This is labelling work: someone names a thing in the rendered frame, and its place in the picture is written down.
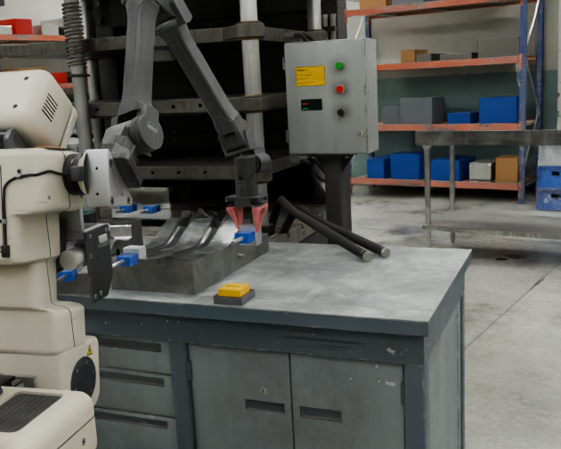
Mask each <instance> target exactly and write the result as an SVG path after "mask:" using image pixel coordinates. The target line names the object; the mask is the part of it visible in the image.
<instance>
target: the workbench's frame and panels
mask: <svg viewBox="0 0 561 449"><path fill-rule="evenodd" d="M471 261H472V251H471V253H470V254H469V256H468V258H467V260H466V261H465V263H464V265H463V266H462V267H461V269H460V270H459V273H458V274H457V276H456V278H455V279H454V281H453V283H452V284H451V287H450V288H449V289H448V290H447V292H446V294H445V295H444V297H443V299H442V301H441V303H440V304H439V306H438V307H437V308H436V310H435V312H434V314H433V316H432V317H431V319H430V320H429V322H405V321H393V320H381V319H370V318H358V317H345V316H334V315H322V314H299V313H287V312H275V311H264V310H251V309H239V308H228V307H216V306H193V305H181V304H168V303H157V302H145V301H133V300H121V299H109V298H103V299H101V300H99V301H98V302H96V303H94V304H93V305H92V304H91V299H90V298H87V297H74V296H62V295H57V299H58V300H59V301H70V302H76V303H80V304H81V305H82V306H83V307H84V309H85V335H86V336H95V337H96V338H97V340H98V347H99V376H100V392H99V396H98V399H97V402H96V404H95V405H94V407H93V409H94V418H95V427H96V435H97V446H96V448H95V449H465V295H464V290H465V272H466V271H467V269H468V267H469V265H470V263H471Z"/></svg>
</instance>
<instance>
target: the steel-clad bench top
mask: <svg viewBox="0 0 561 449"><path fill-rule="evenodd" d="M384 247H386V248H388V249H390V255H389V256H388V257H381V256H380V255H378V254H376V253H374V252H372V251H370V250H368V249H365V250H367V251H369V253H371V254H372V259H371V261H369V262H365V261H364V260H362V259H360V258H359V257H357V256H356V255H354V254H353V253H351V252H350V251H348V250H346V249H344V248H343V247H341V246H339V245H338V244H314V243H290V242H269V251H268V252H266V253H265V254H263V255H262V256H261V257H258V258H257V259H255V260H253V261H251V262H250V263H248V264H246V265H244V266H243V267H241V268H240V269H238V270H237V271H235V272H233V273H231V274H229V275H227V276H226V277H224V278H223V279H222V280H220V281H218V282H216V283H214V284H213V285H211V286H209V287H207V288H206V289H204V290H203V291H201V292H199V293H198V294H196V295H187V294H174V293H161V292H148V291H135V290H113V289H112V285H110V291H109V295H108V296H107V297H105V298H109V299H121V300H133V301H145V302H157V303H168V304H181V305H193V306H216V307H228V308H239V309H251V310H264V311H275V312H287V313H299V314H322V315H334V316H345V317H358V318H370V319H381V320H393V321H405V322H429V320H430V319H431V317H432V316H433V314H434V312H435V310H436V308H437V307H438V306H439V304H440V303H441V301H442V299H443V297H444V295H445V294H446V292H447V290H448V289H449V288H450V287H451V284H452V283H453V281H454V279H455V278H456V276H457V274H458V273H459V270H460V269H461V267H462V266H463V265H464V263H465V261H466V260H467V258H468V256H469V254H470V253H471V251H472V249H436V248H411V247H387V246H384ZM363 249H364V248H363ZM227 283H245V284H249V288H250V289H253V290H255V297H254V298H252V299H251V300H249V302H247V303H246V304H245V305H243V306H232V305H220V304H214V299H213V296H214V295H215V294H217V293H218V289H220V288H221V287H223V286H224V285H225V284H227Z"/></svg>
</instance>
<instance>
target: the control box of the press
mask: <svg viewBox="0 0 561 449"><path fill-rule="evenodd" d="M284 53H285V57H282V69H284V70H285V71H286V89H287V107H288V125H289V130H286V142H287V143H289V155H308V157H310V174H311V178H312V180H313V183H314V184H315V186H316V187H317V189H318V190H319V192H320V193H321V196H322V198H323V199H324V201H325V204H326V213H327V220H328V221H330V222H331V223H333V224H335V225H338V226H341V227H343V228H345V229H346V192H345V169H346V166H347V165H348V163H349V162H350V160H351V158H352V157H353V155H356V154H369V153H372V152H374V151H377V150H378V85H377V51H376V39H375V38H367V37H359V38H347V39H335V40H322V41H311V42H298V43H286V44H284ZM315 157H316V159H317V160H318V161H319V162H320V164H321V165H322V167H323V168H324V170H325V191H326V192H325V191H324V189H323V188H322V186H321V185H320V183H319V182H318V180H317V177H316V174H315V170H314V159H315Z"/></svg>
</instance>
